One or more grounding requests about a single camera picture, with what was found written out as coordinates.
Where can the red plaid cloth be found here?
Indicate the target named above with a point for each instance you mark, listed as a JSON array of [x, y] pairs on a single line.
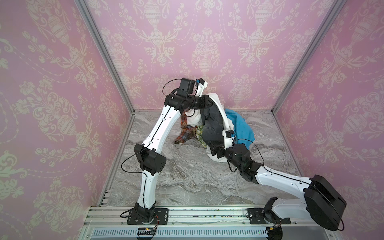
[[188, 132]]

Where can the yellow lemon print cloth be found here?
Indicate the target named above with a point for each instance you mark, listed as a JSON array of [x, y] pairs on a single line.
[[199, 136]]

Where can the left corner aluminium post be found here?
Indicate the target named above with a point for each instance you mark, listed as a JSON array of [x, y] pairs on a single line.
[[101, 46]]

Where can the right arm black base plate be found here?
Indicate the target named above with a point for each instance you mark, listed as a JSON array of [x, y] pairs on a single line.
[[258, 216]]

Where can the corner aluminium post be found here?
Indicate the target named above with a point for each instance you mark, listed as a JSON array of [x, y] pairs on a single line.
[[101, 46], [320, 33]]

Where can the teal blue cloth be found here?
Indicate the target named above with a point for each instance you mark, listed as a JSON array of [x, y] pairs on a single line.
[[243, 131]]

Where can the white cloth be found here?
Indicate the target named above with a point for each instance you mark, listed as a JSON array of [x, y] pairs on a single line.
[[195, 120]]

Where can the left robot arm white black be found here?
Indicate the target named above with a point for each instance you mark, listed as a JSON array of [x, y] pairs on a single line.
[[189, 95]]

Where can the dark grey denim cloth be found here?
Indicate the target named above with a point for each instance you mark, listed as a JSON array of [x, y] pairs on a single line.
[[212, 120]]

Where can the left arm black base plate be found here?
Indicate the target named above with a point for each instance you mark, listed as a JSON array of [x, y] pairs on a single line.
[[148, 217]]

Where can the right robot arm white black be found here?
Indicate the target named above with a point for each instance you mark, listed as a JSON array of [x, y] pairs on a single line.
[[316, 198]]

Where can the small electronics board with wires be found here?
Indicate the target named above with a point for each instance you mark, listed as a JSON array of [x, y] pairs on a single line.
[[146, 233]]

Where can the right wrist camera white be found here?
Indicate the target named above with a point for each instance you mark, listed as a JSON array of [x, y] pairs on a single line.
[[229, 136]]

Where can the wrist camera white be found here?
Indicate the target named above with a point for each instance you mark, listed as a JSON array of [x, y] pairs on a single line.
[[201, 85], [229, 136]]

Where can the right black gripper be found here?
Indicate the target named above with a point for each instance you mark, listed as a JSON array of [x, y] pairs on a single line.
[[218, 151]]

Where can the aluminium front rail frame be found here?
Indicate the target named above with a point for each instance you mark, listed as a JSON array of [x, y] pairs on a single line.
[[200, 223]]

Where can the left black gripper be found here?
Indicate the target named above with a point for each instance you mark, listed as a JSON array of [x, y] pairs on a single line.
[[202, 104]]

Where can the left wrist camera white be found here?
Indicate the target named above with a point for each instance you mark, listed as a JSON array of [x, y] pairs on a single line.
[[201, 85]]

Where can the right corner aluminium post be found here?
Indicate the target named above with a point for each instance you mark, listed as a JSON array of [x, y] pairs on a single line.
[[320, 33]]

